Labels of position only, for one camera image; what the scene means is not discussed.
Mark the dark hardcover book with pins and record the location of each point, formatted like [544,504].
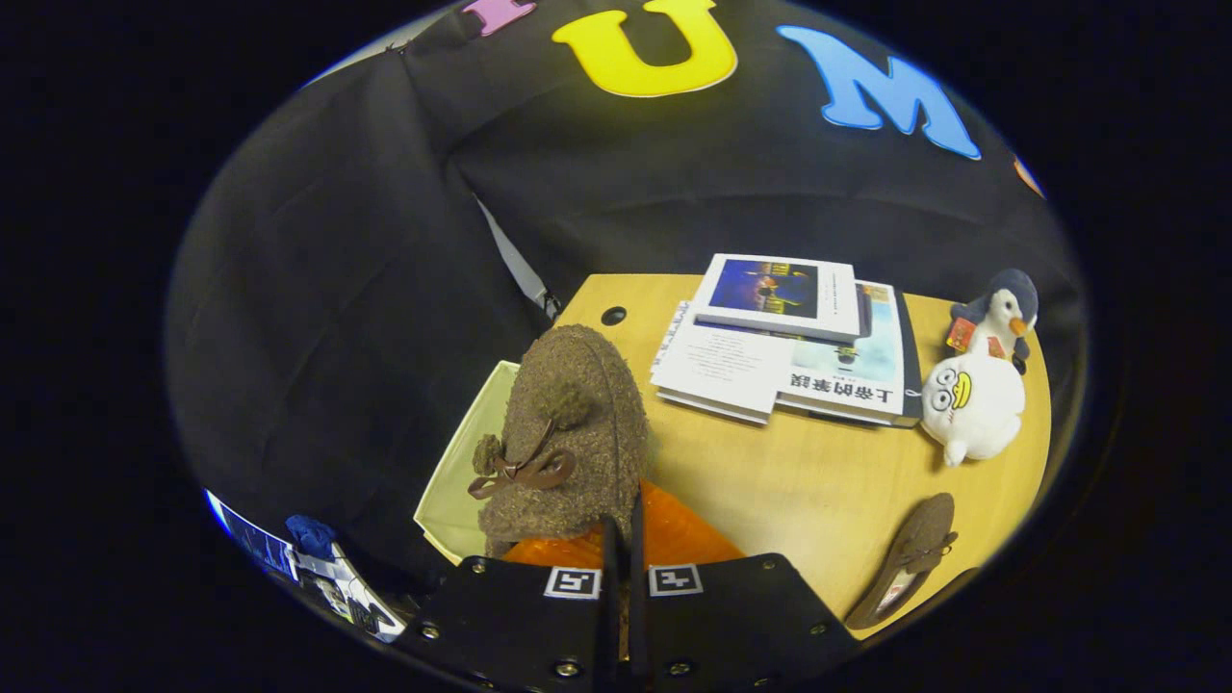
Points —
[911,385]

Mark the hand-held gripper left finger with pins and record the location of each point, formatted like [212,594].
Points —
[610,616]

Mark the penguin plush toy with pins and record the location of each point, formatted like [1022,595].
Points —
[1006,308]

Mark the white printed item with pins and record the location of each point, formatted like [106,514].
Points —
[351,602]

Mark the brown fuzzy shoe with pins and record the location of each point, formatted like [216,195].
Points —
[910,549]
[577,404]

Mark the white book blue photo cover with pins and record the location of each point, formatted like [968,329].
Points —
[828,298]

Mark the white duck plush toy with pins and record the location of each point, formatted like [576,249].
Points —
[982,414]

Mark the plain white paperback book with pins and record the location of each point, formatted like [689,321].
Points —
[722,371]

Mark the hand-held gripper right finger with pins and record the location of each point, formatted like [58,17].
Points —
[637,616]

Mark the blue crumpled cloth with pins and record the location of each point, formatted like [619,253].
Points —
[311,537]

